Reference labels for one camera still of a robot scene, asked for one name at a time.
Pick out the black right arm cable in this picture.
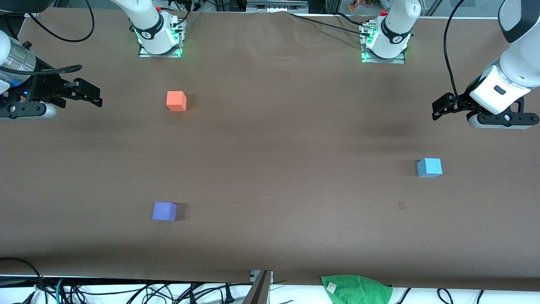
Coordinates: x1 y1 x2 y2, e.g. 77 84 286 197
0 0 95 77

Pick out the blue block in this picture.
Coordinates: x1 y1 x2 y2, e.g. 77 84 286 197
417 158 443 178

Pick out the aluminium profile post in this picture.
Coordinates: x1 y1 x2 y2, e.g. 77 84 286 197
242 270 273 304

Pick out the purple block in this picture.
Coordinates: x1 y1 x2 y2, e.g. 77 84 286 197
152 202 178 222

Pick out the orange block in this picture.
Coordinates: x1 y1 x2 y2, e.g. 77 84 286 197
166 91 187 112

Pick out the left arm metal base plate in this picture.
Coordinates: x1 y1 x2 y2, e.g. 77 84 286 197
361 23 406 65

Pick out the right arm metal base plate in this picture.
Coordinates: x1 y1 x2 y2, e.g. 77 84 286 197
138 17 183 58

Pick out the green cloth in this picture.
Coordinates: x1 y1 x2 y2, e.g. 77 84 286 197
321 275 394 304

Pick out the brown table cover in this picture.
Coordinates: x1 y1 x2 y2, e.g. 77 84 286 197
0 8 540 292

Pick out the grey device with ports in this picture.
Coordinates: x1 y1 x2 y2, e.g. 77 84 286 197
246 0 309 13

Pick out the black looped floor cable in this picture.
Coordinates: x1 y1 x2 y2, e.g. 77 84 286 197
0 258 48 304

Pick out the black cable across table cover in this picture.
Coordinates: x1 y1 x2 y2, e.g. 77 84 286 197
289 13 372 36

